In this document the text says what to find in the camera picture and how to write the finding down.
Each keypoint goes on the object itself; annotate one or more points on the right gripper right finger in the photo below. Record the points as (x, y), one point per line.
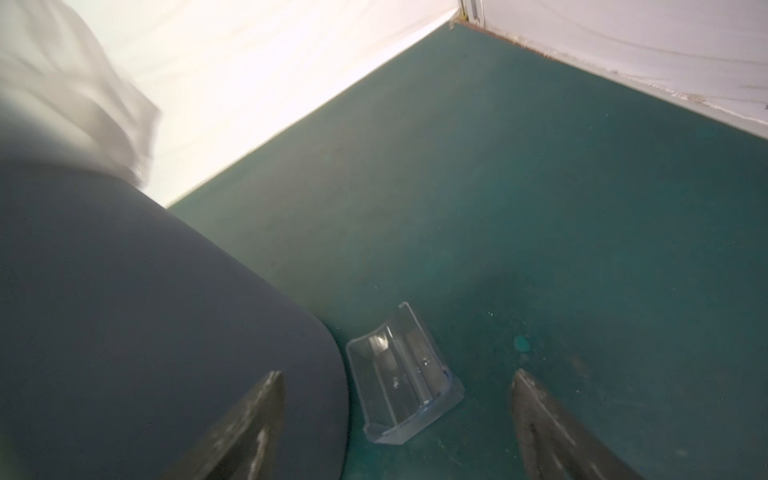
(553, 443)

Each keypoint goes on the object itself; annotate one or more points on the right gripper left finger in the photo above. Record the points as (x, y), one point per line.
(243, 443)

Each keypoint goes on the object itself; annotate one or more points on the clear sharpener tray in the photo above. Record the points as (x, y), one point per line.
(402, 379)

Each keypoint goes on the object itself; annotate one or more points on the grey trash bin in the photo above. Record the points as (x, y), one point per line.
(126, 335)

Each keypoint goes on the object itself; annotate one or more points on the green mat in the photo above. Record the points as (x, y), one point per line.
(534, 216)

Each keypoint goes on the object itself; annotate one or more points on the clear plastic bin liner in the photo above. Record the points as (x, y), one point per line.
(63, 102)

